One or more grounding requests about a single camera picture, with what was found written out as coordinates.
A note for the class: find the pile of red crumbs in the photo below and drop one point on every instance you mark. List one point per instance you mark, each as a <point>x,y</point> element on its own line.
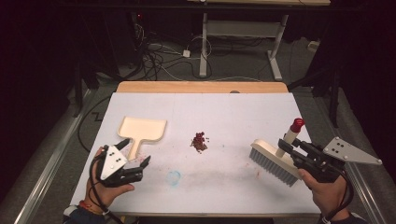
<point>199,142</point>

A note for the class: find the white-framed desk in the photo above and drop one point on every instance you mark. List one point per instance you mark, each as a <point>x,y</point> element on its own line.
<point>243,29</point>

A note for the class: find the white power adapter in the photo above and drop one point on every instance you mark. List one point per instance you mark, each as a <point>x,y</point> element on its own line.
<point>186,53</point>

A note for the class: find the aluminium rail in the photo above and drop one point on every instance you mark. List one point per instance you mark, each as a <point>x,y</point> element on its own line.
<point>53,161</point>
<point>364,189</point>

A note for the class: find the dark round table grommet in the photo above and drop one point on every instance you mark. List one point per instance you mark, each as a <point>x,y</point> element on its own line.
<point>234,91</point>

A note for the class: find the person's left hand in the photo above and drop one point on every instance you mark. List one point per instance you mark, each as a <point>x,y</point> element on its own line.
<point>106,194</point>

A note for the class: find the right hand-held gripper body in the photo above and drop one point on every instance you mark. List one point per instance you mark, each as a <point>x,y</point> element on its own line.
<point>323,165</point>

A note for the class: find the black metal stand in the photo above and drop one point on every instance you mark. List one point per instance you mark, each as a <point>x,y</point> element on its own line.
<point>78,90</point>

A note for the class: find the white table mat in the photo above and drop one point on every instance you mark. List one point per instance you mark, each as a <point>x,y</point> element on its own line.
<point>230,115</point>

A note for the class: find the red wrist band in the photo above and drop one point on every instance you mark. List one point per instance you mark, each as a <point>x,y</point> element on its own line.
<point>88,206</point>

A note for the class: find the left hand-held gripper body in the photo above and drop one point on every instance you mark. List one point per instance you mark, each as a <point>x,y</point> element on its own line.
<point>112,161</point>

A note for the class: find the person's right hand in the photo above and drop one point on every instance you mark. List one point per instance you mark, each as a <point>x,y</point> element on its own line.
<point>328,196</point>

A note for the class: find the cream brush with red tip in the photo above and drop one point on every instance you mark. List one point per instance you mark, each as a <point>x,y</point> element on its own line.
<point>274,158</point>

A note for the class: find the cream plastic dustpan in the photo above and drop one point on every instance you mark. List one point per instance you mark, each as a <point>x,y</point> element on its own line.
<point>141,131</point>

